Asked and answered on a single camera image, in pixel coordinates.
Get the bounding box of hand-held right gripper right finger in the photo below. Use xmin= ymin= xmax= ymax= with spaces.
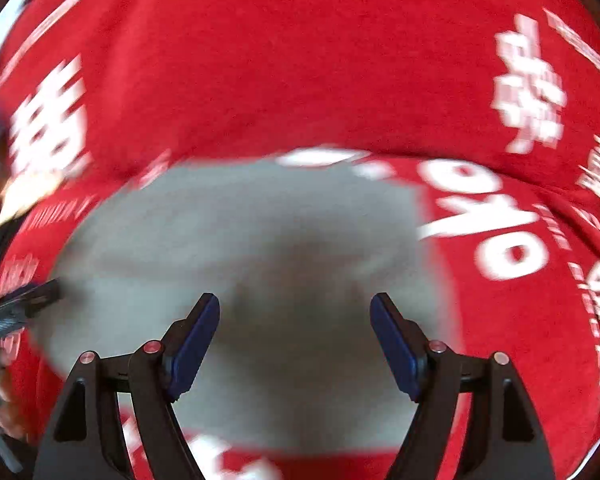
xmin=370 ymin=292 xmax=556 ymax=480

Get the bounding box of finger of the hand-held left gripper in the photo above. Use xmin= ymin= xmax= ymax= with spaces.
xmin=0 ymin=279 xmax=64 ymax=322

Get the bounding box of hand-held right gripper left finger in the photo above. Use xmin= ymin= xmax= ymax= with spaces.
xmin=32 ymin=292 xmax=221 ymax=480

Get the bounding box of grey long-sleeve small shirt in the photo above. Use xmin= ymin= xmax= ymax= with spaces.
xmin=32 ymin=152 xmax=463 ymax=458

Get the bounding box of person's left hand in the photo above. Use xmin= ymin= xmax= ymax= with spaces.
xmin=0 ymin=360 xmax=30 ymax=442

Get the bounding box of dark cloth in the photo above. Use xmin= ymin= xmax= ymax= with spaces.
xmin=0 ymin=217 xmax=28 ymax=273

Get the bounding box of pale yellow object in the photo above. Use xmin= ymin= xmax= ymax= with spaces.
xmin=0 ymin=167 xmax=66 ymax=228

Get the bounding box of red printed sofa cover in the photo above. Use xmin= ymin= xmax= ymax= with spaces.
xmin=0 ymin=0 xmax=600 ymax=480

